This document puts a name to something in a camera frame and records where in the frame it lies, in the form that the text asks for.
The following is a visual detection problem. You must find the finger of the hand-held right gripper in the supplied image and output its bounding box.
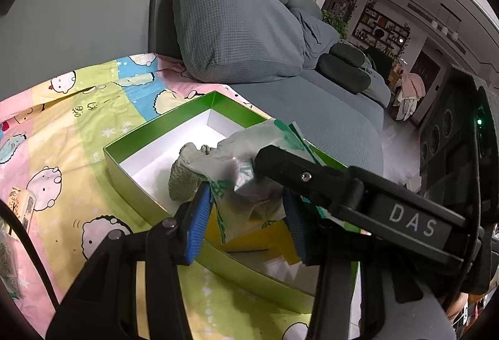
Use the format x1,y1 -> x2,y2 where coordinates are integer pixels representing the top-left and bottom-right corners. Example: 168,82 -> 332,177
254,145 -> 365,224

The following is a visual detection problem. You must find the black cable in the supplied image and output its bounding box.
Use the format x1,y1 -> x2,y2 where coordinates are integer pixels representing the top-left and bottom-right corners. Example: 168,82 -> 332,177
0,202 -> 61,304

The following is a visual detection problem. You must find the dark wooden door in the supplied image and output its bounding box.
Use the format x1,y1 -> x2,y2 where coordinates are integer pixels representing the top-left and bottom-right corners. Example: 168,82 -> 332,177
407,50 -> 445,126

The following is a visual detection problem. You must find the dark display shelf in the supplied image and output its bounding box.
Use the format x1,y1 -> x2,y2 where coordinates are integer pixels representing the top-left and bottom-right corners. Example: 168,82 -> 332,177
353,1 -> 412,56

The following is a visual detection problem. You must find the grey sofa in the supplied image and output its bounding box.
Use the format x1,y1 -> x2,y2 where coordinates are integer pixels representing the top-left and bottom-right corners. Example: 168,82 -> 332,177
0,0 -> 392,185

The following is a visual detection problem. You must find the small packet orange label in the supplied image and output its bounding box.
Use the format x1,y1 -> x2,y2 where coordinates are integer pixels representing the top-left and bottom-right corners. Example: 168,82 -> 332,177
6,188 -> 37,235

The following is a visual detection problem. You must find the yellow sponge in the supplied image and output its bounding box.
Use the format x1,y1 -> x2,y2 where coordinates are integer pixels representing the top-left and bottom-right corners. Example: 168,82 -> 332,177
205,215 -> 305,265

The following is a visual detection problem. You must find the green box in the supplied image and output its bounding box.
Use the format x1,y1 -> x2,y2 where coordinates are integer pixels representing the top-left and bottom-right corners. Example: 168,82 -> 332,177
103,91 -> 359,315

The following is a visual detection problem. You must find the grey knitted cloth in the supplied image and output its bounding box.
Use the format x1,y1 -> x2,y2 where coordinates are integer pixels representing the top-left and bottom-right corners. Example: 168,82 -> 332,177
167,142 -> 219,202

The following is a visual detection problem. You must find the cartoon printed blanket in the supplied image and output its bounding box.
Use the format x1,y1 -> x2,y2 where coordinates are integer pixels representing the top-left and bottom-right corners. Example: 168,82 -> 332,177
0,54 -> 363,340

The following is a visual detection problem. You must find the white garment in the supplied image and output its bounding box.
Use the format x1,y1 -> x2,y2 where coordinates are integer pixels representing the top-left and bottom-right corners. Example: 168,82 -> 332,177
395,91 -> 419,122

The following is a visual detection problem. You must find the green houseplant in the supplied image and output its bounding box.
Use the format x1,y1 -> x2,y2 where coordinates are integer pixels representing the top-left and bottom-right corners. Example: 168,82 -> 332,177
322,0 -> 357,41

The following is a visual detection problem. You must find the grey sofa cushion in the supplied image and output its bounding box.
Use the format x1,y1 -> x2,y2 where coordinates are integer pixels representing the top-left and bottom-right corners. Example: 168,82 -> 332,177
290,7 -> 340,70
172,0 -> 305,84

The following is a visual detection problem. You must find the pendant ceiling lamp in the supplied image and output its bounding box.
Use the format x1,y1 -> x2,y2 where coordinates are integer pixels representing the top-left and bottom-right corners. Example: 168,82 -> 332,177
429,5 -> 461,41

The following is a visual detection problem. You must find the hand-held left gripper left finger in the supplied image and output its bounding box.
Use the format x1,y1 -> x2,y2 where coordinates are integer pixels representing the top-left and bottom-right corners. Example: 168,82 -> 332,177
46,182 -> 213,340

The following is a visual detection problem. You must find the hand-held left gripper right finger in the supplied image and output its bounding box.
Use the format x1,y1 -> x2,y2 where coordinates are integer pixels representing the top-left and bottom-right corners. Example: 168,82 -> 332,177
283,188 -> 457,340

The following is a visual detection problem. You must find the ceiling air vent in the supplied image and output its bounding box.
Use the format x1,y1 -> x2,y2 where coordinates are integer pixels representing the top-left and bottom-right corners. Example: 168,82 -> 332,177
406,2 -> 433,22

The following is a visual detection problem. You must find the green printed clear plastic bag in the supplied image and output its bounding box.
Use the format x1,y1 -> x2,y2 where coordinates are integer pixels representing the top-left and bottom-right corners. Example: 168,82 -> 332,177
195,119 -> 324,245

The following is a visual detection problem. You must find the pink garment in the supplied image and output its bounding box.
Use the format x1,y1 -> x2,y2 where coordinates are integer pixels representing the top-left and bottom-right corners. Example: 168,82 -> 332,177
401,71 -> 426,99

